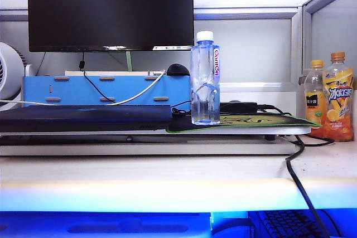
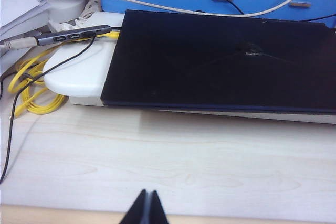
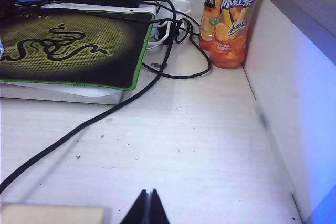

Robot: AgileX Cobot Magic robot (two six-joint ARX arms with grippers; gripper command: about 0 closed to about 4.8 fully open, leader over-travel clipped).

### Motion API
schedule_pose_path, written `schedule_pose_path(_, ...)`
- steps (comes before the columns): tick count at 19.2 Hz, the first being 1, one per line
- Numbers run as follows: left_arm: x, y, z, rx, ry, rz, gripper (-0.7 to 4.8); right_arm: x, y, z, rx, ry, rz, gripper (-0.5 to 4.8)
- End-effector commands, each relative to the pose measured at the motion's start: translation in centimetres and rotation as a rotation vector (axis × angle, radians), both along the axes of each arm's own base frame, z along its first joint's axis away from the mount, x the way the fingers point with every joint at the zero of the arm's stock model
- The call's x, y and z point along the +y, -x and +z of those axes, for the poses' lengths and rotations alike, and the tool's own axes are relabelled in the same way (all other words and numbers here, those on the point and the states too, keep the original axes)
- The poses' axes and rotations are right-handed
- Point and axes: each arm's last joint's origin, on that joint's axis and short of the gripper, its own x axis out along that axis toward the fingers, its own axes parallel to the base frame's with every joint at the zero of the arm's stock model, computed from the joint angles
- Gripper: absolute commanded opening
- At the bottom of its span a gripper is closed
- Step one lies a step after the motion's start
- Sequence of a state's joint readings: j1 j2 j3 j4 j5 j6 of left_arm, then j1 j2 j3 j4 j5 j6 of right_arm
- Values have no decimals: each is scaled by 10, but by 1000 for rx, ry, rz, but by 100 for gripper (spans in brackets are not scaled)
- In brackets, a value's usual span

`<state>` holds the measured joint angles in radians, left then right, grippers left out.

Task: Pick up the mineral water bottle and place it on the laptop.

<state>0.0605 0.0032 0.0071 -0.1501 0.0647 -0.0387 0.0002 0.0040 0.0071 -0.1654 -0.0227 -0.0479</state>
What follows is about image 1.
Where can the clear mineral water bottle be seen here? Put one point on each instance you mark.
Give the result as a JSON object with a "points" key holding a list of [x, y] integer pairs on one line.
{"points": [[205, 82]]}

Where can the dark closed laptop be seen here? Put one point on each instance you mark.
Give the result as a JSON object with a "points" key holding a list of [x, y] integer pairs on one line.
{"points": [[83, 116]]}

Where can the small orange juice bottle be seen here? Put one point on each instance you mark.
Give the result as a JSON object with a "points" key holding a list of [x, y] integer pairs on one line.
{"points": [[313, 96]]}

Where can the large iced tea bottle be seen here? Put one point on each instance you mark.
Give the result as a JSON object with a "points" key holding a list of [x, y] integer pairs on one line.
{"points": [[338, 101]]}

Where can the black computer mouse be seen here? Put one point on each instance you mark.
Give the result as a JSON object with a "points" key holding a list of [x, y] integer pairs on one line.
{"points": [[177, 69]]}

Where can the white adjustable desk riser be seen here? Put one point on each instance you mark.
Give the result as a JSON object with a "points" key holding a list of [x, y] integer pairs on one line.
{"points": [[156, 143]]}

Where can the black power adapter brick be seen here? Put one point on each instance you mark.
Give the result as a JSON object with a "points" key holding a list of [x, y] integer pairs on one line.
{"points": [[237, 107]]}

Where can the black green-edged mouse pad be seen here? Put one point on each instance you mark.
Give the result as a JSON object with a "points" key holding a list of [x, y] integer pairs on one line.
{"points": [[245, 122]]}

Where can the blue wooden monitor riser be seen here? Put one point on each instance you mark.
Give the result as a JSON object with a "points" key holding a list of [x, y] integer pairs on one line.
{"points": [[106, 89]]}

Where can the black computer monitor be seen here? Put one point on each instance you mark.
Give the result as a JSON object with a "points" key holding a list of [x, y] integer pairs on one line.
{"points": [[110, 9]]}

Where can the black keyboard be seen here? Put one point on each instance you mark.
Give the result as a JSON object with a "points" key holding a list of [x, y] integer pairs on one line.
{"points": [[290, 224]]}

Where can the white desk fan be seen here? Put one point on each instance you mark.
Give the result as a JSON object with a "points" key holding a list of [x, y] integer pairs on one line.
{"points": [[8, 75]]}

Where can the green monitor stand post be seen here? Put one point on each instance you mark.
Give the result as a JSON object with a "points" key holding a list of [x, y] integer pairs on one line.
{"points": [[128, 61]]}

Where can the grey cubicle partition frame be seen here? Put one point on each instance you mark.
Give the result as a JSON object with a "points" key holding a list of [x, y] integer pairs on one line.
{"points": [[302, 54]]}

